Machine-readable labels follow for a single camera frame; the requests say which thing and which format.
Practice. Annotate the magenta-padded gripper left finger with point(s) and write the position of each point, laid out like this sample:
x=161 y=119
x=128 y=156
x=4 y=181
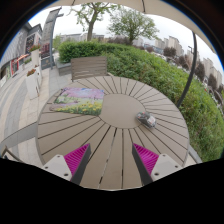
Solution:
x=58 y=166

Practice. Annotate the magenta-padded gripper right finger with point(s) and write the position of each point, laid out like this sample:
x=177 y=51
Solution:
x=165 y=165

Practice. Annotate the transparent grey computer mouse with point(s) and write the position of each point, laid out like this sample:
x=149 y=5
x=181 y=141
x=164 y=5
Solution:
x=146 y=119

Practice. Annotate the flower landscape print mouse pad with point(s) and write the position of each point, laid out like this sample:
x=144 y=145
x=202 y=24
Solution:
x=80 y=100

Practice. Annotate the white planter with red flowers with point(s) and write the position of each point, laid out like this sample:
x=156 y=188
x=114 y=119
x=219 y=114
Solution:
x=35 y=57
x=32 y=85

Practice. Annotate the green hedge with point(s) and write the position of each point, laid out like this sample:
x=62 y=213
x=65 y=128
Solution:
x=156 y=73

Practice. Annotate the black curved umbrella pole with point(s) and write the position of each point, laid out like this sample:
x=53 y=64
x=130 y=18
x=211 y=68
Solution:
x=190 y=73

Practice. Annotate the brown slatted outdoor chair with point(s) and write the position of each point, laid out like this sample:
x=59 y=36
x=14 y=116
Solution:
x=88 y=67

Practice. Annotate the distant apartment buildings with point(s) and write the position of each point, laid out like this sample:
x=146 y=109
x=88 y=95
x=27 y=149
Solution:
x=173 y=43

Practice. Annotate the grey shopfront building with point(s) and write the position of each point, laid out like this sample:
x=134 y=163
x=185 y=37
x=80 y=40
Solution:
x=15 y=50

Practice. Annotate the tall grey sign pillar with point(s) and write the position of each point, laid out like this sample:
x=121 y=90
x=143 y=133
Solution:
x=49 y=30

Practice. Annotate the thin-crowned leaning tree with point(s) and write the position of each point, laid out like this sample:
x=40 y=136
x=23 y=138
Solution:
x=90 y=26

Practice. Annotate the round dense green tree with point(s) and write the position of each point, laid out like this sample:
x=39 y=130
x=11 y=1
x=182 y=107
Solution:
x=131 y=23

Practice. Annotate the beige umbrella canopy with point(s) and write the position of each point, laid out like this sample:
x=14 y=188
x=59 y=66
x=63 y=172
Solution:
x=160 y=10

